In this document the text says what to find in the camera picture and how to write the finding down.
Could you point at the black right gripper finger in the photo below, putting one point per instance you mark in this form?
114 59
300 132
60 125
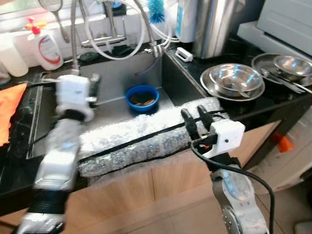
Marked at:
204 118
189 124

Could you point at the large steel bowl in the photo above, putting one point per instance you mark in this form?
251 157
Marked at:
239 73

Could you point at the steel sink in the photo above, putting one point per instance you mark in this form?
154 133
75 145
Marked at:
117 73

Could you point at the round steel plate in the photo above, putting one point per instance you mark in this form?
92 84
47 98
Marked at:
207 85
263 61

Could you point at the black scrub pad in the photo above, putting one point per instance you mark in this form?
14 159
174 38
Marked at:
88 56

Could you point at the blue bowl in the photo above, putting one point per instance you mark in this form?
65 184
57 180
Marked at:
130 97

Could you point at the steel spoon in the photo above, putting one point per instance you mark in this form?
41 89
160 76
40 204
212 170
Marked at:
242 91

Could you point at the wooden base cabinet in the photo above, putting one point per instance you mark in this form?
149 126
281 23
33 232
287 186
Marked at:
170 180

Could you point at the bubble wrap padding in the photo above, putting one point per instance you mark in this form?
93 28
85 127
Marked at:
136 131

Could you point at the spring neck steel faucet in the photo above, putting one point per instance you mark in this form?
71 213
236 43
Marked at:
74 39

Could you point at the white soap bottle red pump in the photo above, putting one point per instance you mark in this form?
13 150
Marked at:
46 51

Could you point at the small white clip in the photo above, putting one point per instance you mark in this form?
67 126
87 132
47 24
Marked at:
184 54

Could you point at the small chrome tap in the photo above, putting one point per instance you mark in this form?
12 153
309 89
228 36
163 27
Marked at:
111 24

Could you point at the orange hanging rag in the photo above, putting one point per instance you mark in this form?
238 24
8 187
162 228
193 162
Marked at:
283 143

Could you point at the orange cloth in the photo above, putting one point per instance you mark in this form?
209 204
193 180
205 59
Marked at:
9 114

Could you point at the translucent white bottle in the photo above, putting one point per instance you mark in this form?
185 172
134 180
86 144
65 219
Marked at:
12 58

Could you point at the stainless steel canister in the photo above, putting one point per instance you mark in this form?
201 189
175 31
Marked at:
212 29

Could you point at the steel fork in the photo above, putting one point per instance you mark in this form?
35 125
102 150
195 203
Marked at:
287 83

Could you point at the white floor cabinet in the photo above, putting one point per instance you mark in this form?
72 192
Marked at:
297 156

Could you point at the steel mesh strainer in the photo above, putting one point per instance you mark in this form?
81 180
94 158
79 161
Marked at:
48 4

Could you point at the blue bottle brush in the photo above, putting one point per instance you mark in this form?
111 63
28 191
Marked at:
157 10

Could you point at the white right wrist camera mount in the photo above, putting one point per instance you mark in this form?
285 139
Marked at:
226 136

